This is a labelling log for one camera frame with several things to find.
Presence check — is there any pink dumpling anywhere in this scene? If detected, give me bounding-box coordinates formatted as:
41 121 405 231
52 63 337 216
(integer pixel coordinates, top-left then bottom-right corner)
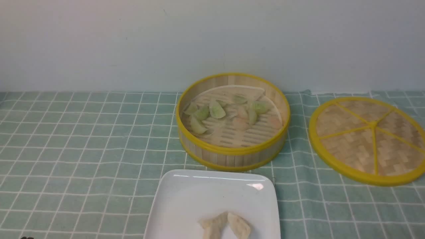
232 117 250 130
237 105 249 119
268 116 283 130

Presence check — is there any white square plate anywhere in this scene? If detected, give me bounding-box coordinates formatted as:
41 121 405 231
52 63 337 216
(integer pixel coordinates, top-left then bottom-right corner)
144 170 281 239

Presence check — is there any left white dumpling on plate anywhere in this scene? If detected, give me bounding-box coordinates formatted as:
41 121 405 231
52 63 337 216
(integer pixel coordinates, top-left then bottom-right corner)
198 211 228 239

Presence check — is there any white dumpling on plate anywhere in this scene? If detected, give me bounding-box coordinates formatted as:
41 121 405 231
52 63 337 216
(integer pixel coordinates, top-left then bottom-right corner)
227 212 251 239
198 211 228 239

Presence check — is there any right white dumpling on plate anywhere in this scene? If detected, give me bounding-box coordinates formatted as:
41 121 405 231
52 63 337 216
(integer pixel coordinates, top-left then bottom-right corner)
227 212 251 239

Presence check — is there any large green dumpling centre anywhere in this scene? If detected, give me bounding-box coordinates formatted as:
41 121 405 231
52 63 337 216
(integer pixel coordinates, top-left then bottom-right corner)
209 100 226 119

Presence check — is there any yellow-rimmed bamboo steamer basket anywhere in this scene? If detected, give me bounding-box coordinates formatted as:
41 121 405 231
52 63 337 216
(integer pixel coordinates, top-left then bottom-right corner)
176 72 291 172

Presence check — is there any small green dumpling right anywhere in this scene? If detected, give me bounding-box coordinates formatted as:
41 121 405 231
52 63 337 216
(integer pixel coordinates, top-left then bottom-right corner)
247 109 258 125

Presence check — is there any green checkered tablecloth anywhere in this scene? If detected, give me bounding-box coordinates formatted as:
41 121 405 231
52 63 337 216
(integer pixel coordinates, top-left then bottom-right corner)
0 90 425 239

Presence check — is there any yellow-rimmed woven steamer lid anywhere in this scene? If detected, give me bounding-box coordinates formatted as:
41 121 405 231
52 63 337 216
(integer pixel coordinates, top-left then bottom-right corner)
308 97 425 186

